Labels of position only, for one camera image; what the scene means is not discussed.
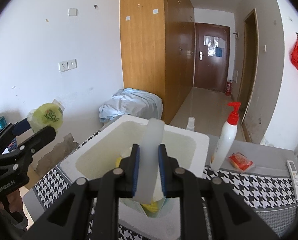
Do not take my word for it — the wooden door frame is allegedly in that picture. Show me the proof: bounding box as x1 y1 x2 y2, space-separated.
237 8 259 130

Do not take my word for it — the houndstooth tablecloth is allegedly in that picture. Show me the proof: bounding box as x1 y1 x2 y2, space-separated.
32 130 298 240

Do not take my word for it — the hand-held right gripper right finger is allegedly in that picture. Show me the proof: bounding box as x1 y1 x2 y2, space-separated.
158 144 280 240

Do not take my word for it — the light blue cloth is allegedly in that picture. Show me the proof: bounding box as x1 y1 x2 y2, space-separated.
99 88 163 125

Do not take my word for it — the white lotion pump bottle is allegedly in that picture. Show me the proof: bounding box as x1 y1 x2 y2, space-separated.
210 102 241 172

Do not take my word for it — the green tissue pack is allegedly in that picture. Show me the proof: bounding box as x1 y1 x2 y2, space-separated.
27 102 65 133

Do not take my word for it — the white paper notice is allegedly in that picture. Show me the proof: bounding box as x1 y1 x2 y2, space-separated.
203 35 226 47

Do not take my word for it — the white remote control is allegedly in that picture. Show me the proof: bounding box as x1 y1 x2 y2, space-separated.
287 160 298 201

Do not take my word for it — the red snack packet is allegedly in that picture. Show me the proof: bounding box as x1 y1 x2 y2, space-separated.
228 152 255 172

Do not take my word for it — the white foam box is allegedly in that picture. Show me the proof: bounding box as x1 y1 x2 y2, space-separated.
59 115 210 232

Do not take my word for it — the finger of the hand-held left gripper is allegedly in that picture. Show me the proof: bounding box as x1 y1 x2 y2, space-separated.
0 118 33 144
0 126 56 165

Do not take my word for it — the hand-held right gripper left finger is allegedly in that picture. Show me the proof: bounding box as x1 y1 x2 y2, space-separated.
21 144 141 240

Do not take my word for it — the white tissue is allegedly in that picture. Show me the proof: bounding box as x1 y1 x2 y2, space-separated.
151 172 166 202

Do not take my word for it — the wooden wardrobe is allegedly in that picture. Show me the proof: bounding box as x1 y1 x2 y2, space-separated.
120 0 195 127

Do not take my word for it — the dark brown door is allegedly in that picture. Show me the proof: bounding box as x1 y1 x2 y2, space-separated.
194 22 230 92

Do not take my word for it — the person's left hand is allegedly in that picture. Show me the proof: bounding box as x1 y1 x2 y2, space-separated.
2 189 23 214

